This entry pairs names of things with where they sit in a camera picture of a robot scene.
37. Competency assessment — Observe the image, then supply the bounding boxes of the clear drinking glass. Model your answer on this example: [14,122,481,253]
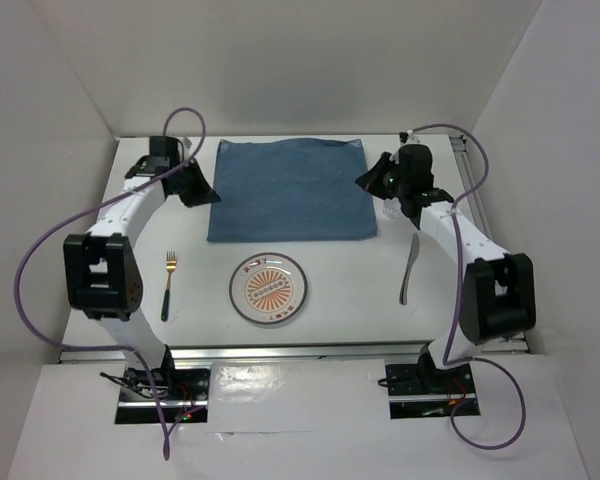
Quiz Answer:
[382,198,401,220]

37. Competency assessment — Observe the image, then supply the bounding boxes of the silver table knife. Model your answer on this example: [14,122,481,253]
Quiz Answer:
[399,233,420,306]

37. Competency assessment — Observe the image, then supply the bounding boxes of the gold fork green handle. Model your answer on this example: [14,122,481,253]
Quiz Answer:
[161,251,178,322]

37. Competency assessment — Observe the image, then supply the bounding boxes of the blue cloth placemat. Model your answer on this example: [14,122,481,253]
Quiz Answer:
[207,138,377,243]

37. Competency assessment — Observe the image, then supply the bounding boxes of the white plate orange sunburst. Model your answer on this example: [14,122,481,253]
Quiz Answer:
[229,252,309,326]

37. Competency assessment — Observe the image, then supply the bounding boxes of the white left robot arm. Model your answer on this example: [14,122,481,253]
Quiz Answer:
[63,136,220,399]

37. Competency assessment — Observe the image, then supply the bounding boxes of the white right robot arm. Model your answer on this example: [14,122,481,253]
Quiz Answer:
[355,144,536,392]

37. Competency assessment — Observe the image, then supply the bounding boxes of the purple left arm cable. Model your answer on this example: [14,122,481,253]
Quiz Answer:
[12,106,207,461]

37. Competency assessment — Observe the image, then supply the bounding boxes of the aluminium right side rail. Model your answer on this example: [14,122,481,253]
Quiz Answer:
[449,135,492,238]

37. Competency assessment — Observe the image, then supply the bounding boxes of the aluminium rail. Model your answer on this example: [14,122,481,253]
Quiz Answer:
[59,337,530,364]
[449,135,492,238]

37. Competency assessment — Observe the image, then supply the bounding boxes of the aluminium front rail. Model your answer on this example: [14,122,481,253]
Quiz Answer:
[59,337,530,364]

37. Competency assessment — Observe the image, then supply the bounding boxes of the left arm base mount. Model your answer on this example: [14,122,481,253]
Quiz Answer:
[100,367,211,425]

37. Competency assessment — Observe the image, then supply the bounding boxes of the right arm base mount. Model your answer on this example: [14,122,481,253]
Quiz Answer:
[377,362,480,420]

